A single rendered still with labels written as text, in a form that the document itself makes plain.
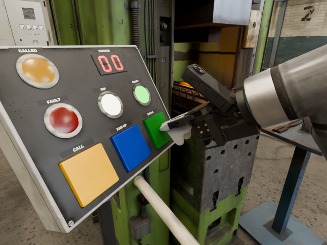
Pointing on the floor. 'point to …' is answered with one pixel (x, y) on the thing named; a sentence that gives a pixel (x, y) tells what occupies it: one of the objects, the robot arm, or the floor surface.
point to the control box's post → (107, 223)
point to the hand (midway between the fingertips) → (163, 125)
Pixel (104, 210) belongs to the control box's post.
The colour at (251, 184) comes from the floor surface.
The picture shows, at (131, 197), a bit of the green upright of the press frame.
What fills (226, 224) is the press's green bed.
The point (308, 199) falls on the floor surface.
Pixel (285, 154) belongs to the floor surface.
